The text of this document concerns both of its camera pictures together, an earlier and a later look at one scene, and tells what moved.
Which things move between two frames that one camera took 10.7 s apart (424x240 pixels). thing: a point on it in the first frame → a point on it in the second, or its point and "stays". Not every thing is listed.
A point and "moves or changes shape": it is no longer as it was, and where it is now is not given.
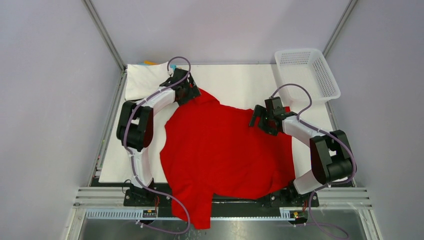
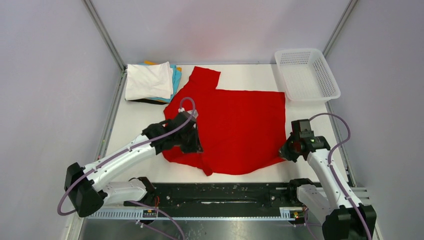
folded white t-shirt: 141,79 stays
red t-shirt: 209,150 moves or changes shape
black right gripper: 261,111 → 284,152
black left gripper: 193,92 → 196,146
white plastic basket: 306,76 stays
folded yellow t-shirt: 149,63 stays
